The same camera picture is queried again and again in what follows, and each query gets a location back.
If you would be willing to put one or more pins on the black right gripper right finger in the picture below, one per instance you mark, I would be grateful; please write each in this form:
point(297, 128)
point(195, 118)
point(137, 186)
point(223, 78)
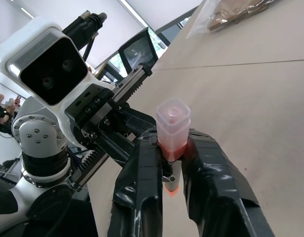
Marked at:
point(211, 182)

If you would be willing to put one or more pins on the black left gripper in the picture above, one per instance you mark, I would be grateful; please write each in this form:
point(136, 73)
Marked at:
point(97, 108)

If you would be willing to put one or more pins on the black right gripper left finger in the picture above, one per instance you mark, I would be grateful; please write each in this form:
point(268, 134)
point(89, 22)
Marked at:
point(139, 187)

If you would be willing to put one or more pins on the clear tube with red liquid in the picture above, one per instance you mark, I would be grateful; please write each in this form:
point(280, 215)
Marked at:
point(173, 130)

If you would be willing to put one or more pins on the black framed screen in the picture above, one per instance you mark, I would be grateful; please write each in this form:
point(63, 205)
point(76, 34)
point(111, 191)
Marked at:
point(138, 50)

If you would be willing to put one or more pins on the person in dark clothes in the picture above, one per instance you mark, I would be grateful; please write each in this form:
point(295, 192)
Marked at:
point(1, 106)

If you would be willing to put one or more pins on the brown cardboard pieces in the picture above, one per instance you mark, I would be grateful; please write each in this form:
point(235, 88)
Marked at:
point(231, 17)

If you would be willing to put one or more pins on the clear plastic bag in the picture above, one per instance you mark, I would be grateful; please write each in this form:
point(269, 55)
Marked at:
point(240, 17)

